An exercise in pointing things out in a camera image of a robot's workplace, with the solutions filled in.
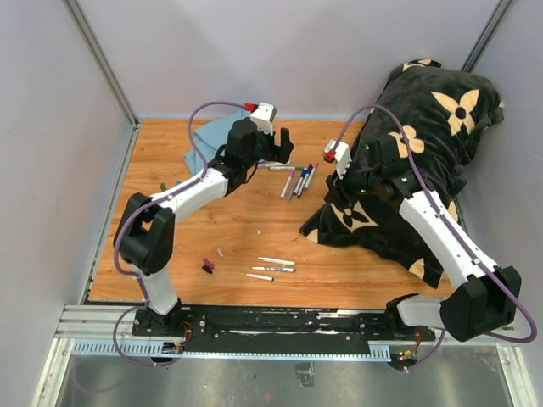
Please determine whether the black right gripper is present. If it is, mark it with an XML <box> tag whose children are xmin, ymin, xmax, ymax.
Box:
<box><xmin>324</xmin><ymin>158</ymin><xmax>381</xmax><ymax>209</ymax></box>

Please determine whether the grey marker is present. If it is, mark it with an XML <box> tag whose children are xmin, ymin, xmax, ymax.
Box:
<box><xmin>287</xmin><ymin>169</ymin><xmax>306</xmax><ymax>203</ymax></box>

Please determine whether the pink cap marker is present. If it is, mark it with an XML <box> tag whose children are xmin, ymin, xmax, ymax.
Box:
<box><xmin>279</xmin><ymin>170</ymin><xmax>296</xmax><ymax>200</ymax></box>

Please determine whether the peach cap marker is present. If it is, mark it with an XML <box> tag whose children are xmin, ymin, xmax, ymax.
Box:
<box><xmin>257</xmin><ymin>257</ymin><xmax>296</xmax><ymax>266</ymax></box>

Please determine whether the black marker without cap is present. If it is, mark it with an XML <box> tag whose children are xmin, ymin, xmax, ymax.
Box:
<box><xmin>245</xmin><ymin>273</ymin><xmax>274</xmax><ymax>282</ymax></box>

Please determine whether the purple pen cap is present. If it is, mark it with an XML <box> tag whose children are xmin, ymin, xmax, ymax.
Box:
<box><xmin>203</xmin><ymin>258</ymin><xmax>215</xmax><ymax>270</ymax></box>

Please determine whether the purple cap marker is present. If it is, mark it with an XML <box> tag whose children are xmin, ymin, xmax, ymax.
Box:
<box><xmin>251</xmin><ymin>266</ymin><xmax>296</xmax><ymax>273</ymax></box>

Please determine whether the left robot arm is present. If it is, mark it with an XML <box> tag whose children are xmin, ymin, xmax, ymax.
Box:
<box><xmin>114</xmin><ymin>118</ymin><xmax>294</xmax><ymax>336</ymax></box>

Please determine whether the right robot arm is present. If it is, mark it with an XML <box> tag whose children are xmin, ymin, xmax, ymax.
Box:
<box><xmin>323</xmin><ymin>140</ymin><xmax>523</xmax><ymax>342</ymax></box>

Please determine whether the lilac cap marker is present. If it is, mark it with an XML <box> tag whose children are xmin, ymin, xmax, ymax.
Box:
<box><xmin>257</xmin><ymin>163</ymin><xmax>283</xmax><ymax>169</ymax></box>

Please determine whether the blue cap marker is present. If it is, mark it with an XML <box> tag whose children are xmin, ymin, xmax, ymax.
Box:
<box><xmin>292</xmin><ymin>168</ymin><xmax>308</xmax><ymax>196</ymax></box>

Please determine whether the dark blue marker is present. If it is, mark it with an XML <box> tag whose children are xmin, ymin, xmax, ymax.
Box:
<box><xmin>296</xmin><ymin>164</ymin><xmax>313</xmax><ymax>198</ymax></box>

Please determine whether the light blue folded cloth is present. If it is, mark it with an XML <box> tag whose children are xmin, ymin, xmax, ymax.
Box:
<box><xmin>183</xmin><ymin>114</ymin><xmax>239</xmax><ymax>176</ymax></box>

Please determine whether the black floral plush blanket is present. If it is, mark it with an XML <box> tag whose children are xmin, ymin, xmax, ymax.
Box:
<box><xmin>299</xmin><ymin>59</ymin><xmax>504</xmax><ymax>288</ymax></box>

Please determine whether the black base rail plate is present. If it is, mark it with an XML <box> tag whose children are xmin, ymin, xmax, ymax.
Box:
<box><xmin>132</xmin><ymin>304</ymin><xmax>435</xmax><ymax>356</ymax></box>

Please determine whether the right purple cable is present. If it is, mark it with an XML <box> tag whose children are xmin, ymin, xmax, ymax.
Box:
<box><xmin>334</xmin><ymin>104</ymin><xmax>538</xmax><ymax>374</ymax></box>

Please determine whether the left corner metal post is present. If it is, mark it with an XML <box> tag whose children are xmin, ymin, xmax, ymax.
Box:
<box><xmin>62</xmin><ymin>0</ymin><xmax>141</xmax><ymax>128</ymax></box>

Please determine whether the corner metal post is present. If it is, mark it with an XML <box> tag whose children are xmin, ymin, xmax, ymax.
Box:
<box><xmin>62</xmin><ymin>0</ymin><xmax>141</xmax><ymax>128</ymax></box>
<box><xmin>461</xmin><ymin>0</ymin><xmax>516</xmax><ymax>72</ymax></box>

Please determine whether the right corner metal post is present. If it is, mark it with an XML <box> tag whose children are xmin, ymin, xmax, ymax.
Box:
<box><xmin>461</xmin><ymin>0</ymin><xmax>516</xmax><ymax>72</ymax></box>

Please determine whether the aluminium frame rail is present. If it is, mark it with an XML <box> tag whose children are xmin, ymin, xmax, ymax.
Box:
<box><xmin>53</xmin><ymin>304</ymin><xmax>140</xmax><ymax>339</ymax></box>

